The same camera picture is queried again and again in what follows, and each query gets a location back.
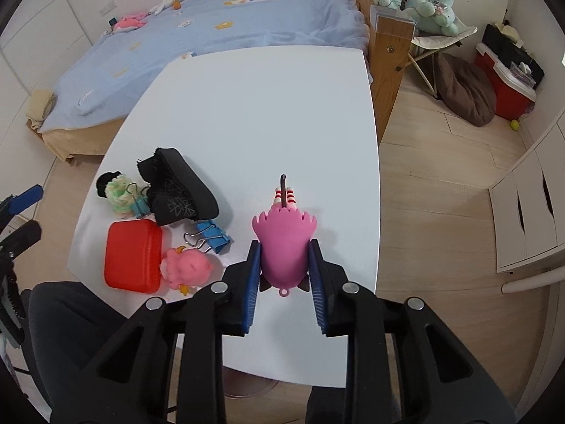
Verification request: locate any brown beanbag cushion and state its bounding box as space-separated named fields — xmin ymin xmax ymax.
xmin=436 ymin=53 xmax=497 ymax=126

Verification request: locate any blue binder clip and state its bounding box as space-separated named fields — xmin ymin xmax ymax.
xmin=125 ymin=184 xmax=153 ymax=218
xmin=183 ymin=220 xmax=233 ymax=255

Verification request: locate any white long plush toy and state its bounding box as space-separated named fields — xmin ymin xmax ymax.
xmin=148 ymin=0 xmax=188 ymax=15

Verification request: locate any black bag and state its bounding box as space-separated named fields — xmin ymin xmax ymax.
xmin=481 ymin=24 xmax=546 ymax=89

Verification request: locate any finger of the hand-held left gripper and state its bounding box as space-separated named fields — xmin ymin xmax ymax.
xmin=0 ymin=184 xmax=44 ymax=220
xmin=0 ymin=221 xmax=42 ymax=259

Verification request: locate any blue printed blanket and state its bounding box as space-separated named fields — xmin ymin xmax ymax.
xmin=39 ymin=0 xmax=371 ymax=135

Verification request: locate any pink pig toy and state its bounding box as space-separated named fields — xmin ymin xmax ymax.
xmin=160 ymin=246 xmax=217 ymax=296

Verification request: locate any cream hat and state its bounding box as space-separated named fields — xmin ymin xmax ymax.
xmin=494 ymin=22 xmax=524 ymax=47

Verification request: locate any cream folding chair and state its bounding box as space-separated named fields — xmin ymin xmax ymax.
xmin=408 ymin=24 xmax=480 ymax=98

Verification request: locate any beige bed skirt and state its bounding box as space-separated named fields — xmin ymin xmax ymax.
xmin=26 ymin=112 xmax=133 ymax=164

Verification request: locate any pink plush toy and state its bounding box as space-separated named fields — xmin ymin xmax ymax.
xmin=110 ymin=12 xmax=148 ymax=33

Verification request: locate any clear corner guard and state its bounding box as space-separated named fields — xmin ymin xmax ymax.
xmin=375 ymin=4 xmax=418 ymax=25

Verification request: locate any black platform shoe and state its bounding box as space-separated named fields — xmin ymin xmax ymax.
xmin=136 ymin=147 xmax=220 ymax=226

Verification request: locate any red cooler box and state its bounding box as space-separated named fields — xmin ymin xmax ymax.
xmin=474 ymin=43 xmax=537 ymax=121

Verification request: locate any knitted doll with black hat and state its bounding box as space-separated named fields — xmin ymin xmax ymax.
xmin=96 ymin=171 xmax=142 ymax=219

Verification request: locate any white drawer unit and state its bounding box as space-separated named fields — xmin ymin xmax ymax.
xmin=488 ymin=110 xmax=565 ymax=275

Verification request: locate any pink long-necked toy figure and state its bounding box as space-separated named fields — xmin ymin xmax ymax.
xmin=252 ymin=174 xmax=319 ymax=296

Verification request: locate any wooden bed frame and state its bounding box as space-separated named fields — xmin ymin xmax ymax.
xmin=343 ymin=0 xmax=418 ymax=146

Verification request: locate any red plastic box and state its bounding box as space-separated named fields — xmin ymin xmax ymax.
xmin=105 ymin=221 xmax=165 ymax=294

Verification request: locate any beige folded cloth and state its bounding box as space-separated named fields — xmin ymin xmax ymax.
xmin=25 ymin=89 xmax=57 ymax=126

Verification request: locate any person's left leg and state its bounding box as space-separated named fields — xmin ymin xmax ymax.
xmin=29 ymin=280 xmax=177 ymax=424

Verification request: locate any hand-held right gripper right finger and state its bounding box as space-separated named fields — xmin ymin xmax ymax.
xmin=308 ymin=238 xmax=517 ymax=424

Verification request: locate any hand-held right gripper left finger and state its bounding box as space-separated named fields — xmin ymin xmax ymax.
xmin=50 ymin=239 xmax=266 ymax=424

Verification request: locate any teal unicorn plush toy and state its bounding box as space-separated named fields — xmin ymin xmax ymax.
xmin=404 ymin=0 xmax=460 ymax=36

